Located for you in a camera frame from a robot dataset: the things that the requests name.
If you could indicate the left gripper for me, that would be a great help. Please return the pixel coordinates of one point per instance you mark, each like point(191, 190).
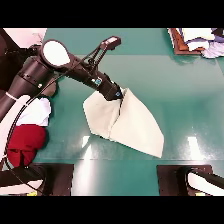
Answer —
point(111, 89)

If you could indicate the cream shirt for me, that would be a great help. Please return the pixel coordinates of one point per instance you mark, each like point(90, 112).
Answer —
point(133, 126)

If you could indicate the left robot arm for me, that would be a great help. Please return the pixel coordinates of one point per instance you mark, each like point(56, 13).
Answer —
point(33, 75)

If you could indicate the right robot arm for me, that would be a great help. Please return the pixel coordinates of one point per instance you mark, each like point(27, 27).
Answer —
point(203, 181)

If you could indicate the dark garment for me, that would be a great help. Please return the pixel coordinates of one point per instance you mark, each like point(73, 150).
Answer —
point(50, 90)

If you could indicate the white garment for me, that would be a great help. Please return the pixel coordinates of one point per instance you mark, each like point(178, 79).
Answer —
point(197, 35)
point(35, 113)

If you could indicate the red garment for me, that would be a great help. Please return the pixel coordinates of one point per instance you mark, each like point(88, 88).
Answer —
point(25, 143)

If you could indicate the lavender garment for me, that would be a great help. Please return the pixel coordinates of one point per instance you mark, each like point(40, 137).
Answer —
point(213, 50)

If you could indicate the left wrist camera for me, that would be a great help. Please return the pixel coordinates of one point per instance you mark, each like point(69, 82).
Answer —
point(111, 41)

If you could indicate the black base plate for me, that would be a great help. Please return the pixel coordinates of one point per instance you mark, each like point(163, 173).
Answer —
point(60, 180)
point(170, 180)

